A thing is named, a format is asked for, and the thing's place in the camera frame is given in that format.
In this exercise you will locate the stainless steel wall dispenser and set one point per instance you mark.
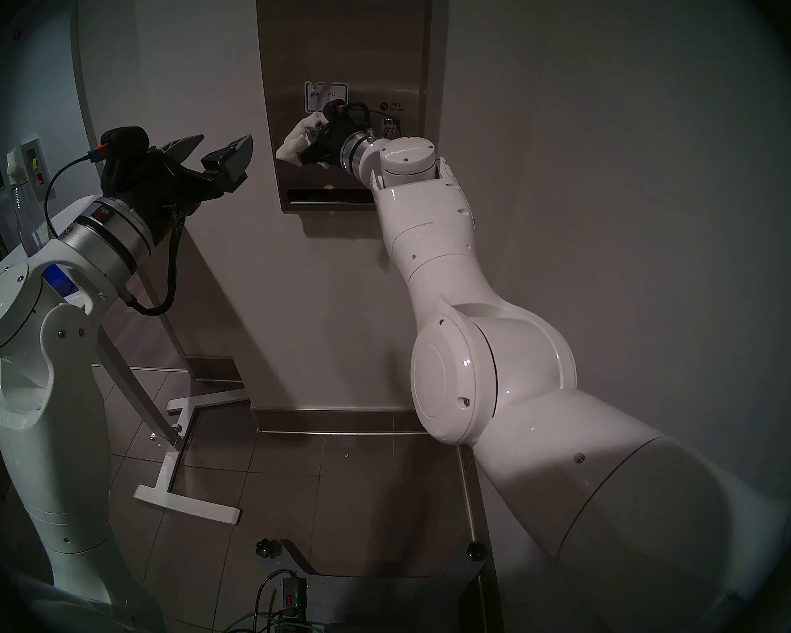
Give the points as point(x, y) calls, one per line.
point(343, 45)

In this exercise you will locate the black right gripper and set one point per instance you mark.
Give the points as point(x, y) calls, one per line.
point(329, 147)

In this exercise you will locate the white terry cloth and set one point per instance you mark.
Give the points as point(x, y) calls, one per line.
point(293, 147)

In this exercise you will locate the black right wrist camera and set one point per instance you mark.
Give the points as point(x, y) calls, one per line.
point(335, 109)

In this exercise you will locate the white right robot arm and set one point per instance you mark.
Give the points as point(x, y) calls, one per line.
point(488, 374)

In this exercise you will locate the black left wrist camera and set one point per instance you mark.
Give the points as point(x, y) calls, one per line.
point(124, 155)

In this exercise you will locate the black box red switch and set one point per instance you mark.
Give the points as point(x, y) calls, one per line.
point(295, 595)

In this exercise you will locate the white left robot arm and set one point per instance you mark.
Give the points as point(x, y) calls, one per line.
point(46, 407)

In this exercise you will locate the white table with frame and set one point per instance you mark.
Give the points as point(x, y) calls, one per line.
point(191, 510)

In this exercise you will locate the clear spray bottle blue liquid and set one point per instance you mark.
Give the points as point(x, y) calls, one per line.
point(29, 223)

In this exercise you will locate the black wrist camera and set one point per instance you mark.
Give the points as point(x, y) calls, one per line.
point(335, 109)
point(124, 155)

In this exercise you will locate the grey metal base plate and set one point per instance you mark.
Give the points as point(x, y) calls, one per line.
point(382, 599)

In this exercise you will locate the black star knob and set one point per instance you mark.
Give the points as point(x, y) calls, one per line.
point(476, 551)
point(267, 548)

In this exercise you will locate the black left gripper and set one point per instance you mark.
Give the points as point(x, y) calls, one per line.
point(165, 193)

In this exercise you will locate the white wall box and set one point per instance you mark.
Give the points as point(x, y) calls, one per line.
point(37, 170)

